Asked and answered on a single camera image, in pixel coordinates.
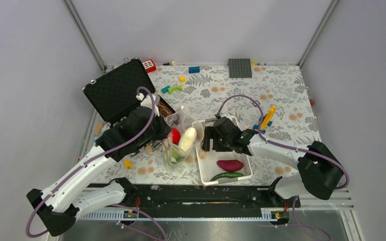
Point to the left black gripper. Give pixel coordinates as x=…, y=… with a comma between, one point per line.
x=164, y=129

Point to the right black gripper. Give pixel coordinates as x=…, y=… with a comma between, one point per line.
x=211, y=132

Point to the purple sweet potato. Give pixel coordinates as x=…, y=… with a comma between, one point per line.
x=230, y=165

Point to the white radish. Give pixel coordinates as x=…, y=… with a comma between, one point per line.
x=187, y=139

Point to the clear zip top bag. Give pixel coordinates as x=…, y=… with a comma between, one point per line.
x=182, y=121

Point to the red tomato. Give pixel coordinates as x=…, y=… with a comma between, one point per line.
x=175, y=136

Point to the green cabbage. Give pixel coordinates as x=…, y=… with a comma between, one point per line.
x=172, y=156

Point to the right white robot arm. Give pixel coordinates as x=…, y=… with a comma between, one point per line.
x=319, y=172

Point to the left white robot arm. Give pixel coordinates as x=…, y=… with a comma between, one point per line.
x=59, y=206

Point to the garlic bulb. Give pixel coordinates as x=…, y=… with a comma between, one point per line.
x=203, y=155

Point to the white perforated plastic basket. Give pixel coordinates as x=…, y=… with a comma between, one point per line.
x=208, y=167

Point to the black open case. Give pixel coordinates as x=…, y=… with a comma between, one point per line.
x=113, y=94

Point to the green chili pepper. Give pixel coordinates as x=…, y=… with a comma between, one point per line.
x=227, y=175

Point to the teal block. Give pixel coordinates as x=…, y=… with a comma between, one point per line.
x=165, y=89

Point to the green curved block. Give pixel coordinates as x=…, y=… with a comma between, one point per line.
x=175, y=88

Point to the yellow blue toy vehicle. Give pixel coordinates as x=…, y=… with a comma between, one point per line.
x=267, y=120

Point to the yellow small toy piece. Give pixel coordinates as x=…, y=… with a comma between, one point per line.
x=128, y=164

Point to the red white toy block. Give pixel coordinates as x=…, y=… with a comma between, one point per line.
x=149, y=66

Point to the grey lego baseplate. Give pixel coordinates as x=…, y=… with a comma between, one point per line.
x=239, y=68

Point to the blue lego brick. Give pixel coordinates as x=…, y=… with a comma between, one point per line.
x=194, y=69

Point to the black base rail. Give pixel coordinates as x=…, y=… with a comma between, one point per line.
x=196, y=201

